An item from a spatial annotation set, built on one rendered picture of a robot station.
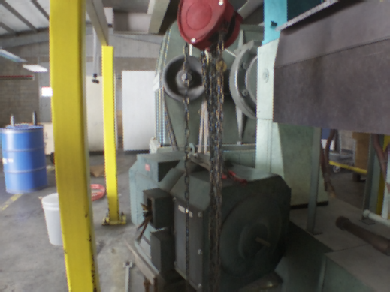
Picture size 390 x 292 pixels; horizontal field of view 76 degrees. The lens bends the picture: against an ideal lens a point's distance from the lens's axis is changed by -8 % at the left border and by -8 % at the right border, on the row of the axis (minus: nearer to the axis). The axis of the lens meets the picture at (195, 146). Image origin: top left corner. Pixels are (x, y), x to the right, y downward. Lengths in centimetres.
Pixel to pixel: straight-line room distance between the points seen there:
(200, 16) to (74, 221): 76
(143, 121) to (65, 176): 593
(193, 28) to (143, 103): 610
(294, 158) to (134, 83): 574
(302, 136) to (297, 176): 22
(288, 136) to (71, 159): 105
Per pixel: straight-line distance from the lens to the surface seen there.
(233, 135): 193
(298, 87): 123
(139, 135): 686
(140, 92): 684
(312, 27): 124
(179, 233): 108
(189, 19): 79
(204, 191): 95
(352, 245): 118
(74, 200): 98
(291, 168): 145
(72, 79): 94
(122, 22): 283
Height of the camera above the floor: 110
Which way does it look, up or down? 8 degrees down
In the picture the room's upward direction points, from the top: straight up
